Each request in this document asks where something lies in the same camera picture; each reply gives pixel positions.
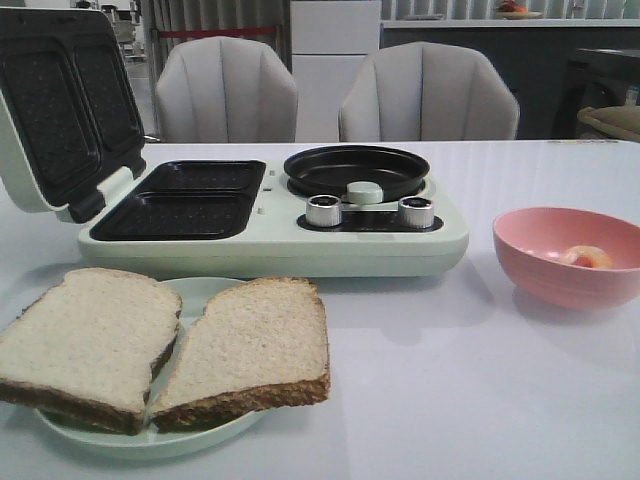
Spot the white bread slice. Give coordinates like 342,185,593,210
1,268,182,435
150,277,331,431

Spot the pink plastic bowl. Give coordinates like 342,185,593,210
493,207,639,310

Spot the orange cooked shrimp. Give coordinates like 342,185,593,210
559,245,613,269

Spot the mint green breakfast maker lid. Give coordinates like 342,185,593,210
1,7,146,223

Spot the mint green breakfast maker base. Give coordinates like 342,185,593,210
78,159,469,278

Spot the left silver control knob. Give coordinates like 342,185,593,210
305,194,342,228

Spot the silver control knob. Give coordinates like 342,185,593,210
397,196,435,230
305,194,342,228

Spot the black round frying pan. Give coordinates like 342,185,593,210
284,144,430,202

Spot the right silver control knob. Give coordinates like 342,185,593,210
397,196,435,230

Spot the right grey upholstered chair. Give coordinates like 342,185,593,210
338,41,520,142

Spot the grey upholstered chair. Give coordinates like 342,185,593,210
155,37,298,143
338,41,520,142

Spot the left grey upholstered chair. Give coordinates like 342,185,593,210
155,37,298,143

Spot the white refrigerator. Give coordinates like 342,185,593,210
290,1,382,143

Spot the red barrier tape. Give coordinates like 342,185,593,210
156,25,280,39

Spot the mint green round plate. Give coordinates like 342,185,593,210
35,277,266,461

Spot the dark counter with white top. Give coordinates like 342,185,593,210
381,19,639,140

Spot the fruit plate on counter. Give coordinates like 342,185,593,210
495,0,542,20

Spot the beige cushion at right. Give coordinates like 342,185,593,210
577,106,639,142

